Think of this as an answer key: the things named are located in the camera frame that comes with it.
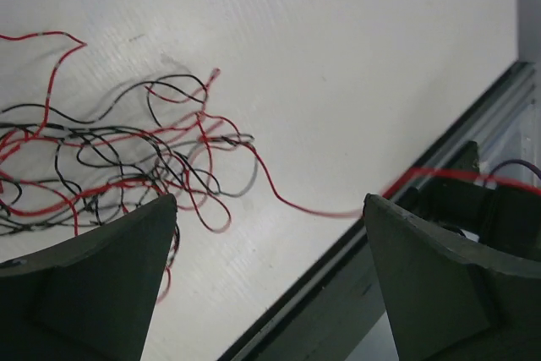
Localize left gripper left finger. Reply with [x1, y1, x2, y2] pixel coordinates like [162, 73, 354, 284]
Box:
[1, 194, 177, 360]

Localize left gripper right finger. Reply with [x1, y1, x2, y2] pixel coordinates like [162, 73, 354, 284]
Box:
[363, 194, 540, 360]

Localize red and black wires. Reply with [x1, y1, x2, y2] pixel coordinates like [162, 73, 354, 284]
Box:
[0, 30, 259, 303]

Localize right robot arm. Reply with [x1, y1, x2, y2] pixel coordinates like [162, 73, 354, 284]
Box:
[398, 141, 540, 261]

